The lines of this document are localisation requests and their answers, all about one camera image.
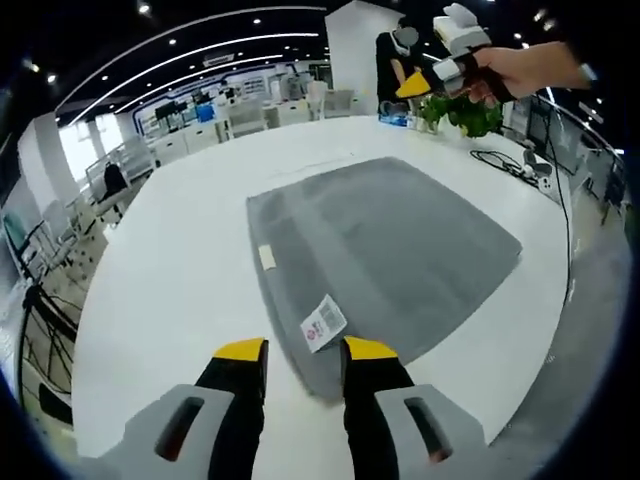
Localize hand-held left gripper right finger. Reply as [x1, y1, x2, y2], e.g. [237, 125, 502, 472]
[339, 335, 490, 480]

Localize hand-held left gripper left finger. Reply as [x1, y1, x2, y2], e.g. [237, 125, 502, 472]
[107, 337, 271, 480]

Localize grey towel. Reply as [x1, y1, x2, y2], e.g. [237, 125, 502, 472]
[245, 156, 524, 401]

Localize person's right hand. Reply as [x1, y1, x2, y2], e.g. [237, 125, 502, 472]
[469, 42, 579, 105]

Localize green potted plant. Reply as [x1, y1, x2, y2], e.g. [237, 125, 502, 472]
[412, 92, 504, 139]

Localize white square pillar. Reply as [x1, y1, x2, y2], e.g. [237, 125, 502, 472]
[324, 0, 406, 119]
[19, 112, 66, 201]

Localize dark grey device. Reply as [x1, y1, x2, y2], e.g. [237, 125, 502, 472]
[522, 151, 551, 174]

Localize black metal stand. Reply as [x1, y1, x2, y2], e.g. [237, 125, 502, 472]
[17, 284, 81, 426]

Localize black bag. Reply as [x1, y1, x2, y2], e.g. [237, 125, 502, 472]
[102, 162, 126, 201]

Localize black cable on table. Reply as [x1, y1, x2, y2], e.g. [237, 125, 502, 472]
[469, 148, 526, 174]

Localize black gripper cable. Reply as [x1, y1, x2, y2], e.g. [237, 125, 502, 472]
[539, 89, 576, 306]

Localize white metal frame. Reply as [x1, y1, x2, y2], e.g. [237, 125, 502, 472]
[84, 139, 156, 187]

